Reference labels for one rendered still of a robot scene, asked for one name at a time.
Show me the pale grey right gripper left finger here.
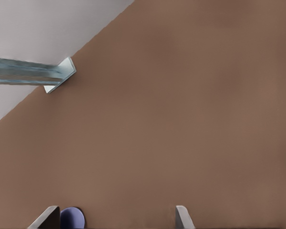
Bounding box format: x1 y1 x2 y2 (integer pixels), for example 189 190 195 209
27 205 61 229

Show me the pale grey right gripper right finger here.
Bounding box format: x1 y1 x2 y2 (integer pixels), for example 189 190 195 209
175 205 196 229

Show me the purple cup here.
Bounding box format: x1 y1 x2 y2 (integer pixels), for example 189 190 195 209
60 207 86 229

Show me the silver frame post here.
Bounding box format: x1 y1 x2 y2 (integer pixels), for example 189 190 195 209
0 56 77 94

